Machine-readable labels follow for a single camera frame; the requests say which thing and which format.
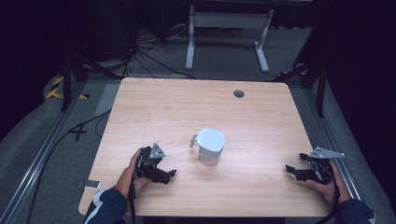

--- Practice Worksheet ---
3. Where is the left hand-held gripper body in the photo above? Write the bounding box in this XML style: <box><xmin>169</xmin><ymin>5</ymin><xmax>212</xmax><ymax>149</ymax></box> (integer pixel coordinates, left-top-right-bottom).
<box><xmin>135</xmin><ymin>142</ymin><xmax>171</xmax><ymax>185</ymax></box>

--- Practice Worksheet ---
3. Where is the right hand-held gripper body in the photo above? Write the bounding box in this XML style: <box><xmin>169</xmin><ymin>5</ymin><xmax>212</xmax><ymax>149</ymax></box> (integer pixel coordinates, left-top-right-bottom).
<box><xmin>294</xmin><ymin>146</ymin><xmax>346</xmax><ymax>185</ymax></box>

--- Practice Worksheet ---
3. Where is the person's left hand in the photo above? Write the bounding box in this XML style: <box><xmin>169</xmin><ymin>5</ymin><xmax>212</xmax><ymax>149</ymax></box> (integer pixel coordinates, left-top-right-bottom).
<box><xmin>116</xmin><ymin>147</ymin><xmax>151</xmax><ymax>198</ymax></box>

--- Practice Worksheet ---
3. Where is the person's right hand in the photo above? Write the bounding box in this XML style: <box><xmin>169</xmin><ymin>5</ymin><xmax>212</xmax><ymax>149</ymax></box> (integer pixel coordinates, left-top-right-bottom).
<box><xmin>304</xmin><ymin>161</ymin><xmax>352</xmax><ymax>205</ymax></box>

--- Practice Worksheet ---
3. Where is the clear pitcher with white lid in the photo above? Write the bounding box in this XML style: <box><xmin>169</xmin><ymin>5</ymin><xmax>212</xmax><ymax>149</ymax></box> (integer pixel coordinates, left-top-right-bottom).
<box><xmin>189</xmin><ymin>127</ymin><xmax>227</xmax><ymax>167</ymax></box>

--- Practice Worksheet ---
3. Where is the black metal stand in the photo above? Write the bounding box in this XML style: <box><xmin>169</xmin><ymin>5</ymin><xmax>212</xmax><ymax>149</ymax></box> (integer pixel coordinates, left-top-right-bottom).
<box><xmin>59</xmin><ymin>52</ymin><xmax>122</xmax><ymax>113</ymax></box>
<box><xmin>274</xmin><ymin>59</ymin><xmax>328</xmax><ymax>119</ymax></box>

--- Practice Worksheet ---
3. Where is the grey floor plate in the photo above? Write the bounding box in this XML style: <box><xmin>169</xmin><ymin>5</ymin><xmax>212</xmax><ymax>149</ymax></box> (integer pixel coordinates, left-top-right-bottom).
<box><xmin>93</xmin><ymin>82</ymin><xmax>121</xmax><ymax>117</ymax></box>

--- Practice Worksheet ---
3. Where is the black tape cross mark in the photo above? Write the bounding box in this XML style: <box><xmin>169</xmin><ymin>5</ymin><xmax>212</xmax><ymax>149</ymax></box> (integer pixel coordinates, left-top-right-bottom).
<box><xmin>68</xmin><ymin>123</ymin><xmax>89</xmax><ymax>142</ymax></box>

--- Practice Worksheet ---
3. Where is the yellow black hazard tape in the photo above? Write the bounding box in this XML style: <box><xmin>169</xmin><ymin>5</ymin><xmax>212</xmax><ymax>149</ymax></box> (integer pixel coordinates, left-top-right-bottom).
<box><xmin>45</xmin><ymin>75</ymin><xmax>91</xmax><ymax>101</ymax></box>

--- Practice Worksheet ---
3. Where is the right hand-held gripper cable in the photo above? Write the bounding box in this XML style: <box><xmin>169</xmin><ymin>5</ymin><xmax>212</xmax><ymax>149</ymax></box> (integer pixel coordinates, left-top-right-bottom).
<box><xmin>311</xmin><ymin>160</ymin><xmax>343</xmax><ymax>224</ymax></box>

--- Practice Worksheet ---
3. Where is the aluminium floor rail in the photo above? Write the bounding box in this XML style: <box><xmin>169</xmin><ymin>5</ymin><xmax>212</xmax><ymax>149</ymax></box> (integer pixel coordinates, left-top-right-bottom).
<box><xmin>0</xmin><ymin>81</ymin><xmax>87</xmax><ymax>224</ymax></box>
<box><xmin>303</xmin><ymin>88</ymin><xmax>362</xmax><ymax>200</ymax></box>

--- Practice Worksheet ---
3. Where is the red bracelet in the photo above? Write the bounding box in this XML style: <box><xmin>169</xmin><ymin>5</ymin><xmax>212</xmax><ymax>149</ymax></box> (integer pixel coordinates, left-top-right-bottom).
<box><xmin>109</xmin><ymin>185</ymin><xmax>128</xmax><ymax>200</ymax></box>

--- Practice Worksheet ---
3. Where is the black floor cable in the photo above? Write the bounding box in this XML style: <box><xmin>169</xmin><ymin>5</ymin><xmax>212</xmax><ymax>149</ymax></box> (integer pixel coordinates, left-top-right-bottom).
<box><xmin>25</xmin><ymin>108</ymin><xmax>112</xmax><ymax>224</ymax></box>

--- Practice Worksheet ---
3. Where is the bundle of black floor cables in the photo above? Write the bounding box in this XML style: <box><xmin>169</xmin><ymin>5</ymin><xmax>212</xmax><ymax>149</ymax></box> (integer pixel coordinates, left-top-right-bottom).
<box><xmin>122</xmin><ymin>22</ymin><xmax>199</xmax><ymax>80</ymax></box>

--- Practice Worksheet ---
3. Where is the white metal desk frame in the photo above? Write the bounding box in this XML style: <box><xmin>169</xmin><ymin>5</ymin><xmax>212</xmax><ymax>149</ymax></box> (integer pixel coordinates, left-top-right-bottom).
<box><xmin>185</xmin><ymin>4</ymin><xmax>276</xmax><ymax>75</ymax></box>

